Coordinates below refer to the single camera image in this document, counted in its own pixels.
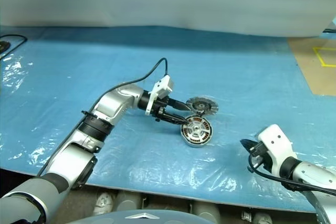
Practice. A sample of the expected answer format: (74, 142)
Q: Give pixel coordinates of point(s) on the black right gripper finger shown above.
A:
(249, 144)

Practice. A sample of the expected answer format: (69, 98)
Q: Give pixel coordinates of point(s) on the blue plastic table sheet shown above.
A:
(131, 155)

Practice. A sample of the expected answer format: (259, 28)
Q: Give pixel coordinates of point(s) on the silver spoked motor cap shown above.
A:
(195, 129)

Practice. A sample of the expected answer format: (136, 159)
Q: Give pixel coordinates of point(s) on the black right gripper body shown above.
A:
(261, 155)

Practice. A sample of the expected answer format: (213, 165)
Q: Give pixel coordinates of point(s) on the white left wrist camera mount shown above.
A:
(162, 85)

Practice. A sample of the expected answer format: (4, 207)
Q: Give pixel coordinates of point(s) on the copper wound stator disc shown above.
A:
(197, 144)

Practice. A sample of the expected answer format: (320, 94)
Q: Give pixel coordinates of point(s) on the grey robot torso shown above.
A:
(118, 218)

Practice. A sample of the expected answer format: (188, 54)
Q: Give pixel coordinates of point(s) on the pale white rounded shape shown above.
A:
(103, 203)

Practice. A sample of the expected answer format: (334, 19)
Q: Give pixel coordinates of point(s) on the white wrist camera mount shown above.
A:
(162, 85)
(275, 140)

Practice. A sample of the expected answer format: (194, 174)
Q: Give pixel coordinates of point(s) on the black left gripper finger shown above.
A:
(178, 105)
(174, 119)

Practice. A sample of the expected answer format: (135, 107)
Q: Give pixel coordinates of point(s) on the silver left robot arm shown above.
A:
(115, 103)

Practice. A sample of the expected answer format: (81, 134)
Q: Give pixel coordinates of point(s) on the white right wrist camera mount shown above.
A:
(275, 140)

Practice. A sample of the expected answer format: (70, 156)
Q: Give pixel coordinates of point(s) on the silver rotor disc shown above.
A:
(202, 106)

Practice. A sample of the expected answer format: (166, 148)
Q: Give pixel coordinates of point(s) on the pale grey rounded shape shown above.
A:
(262, 218)
(207, 212)
(128, 200)

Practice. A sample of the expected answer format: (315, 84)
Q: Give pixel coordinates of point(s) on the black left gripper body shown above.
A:
(160, 108)

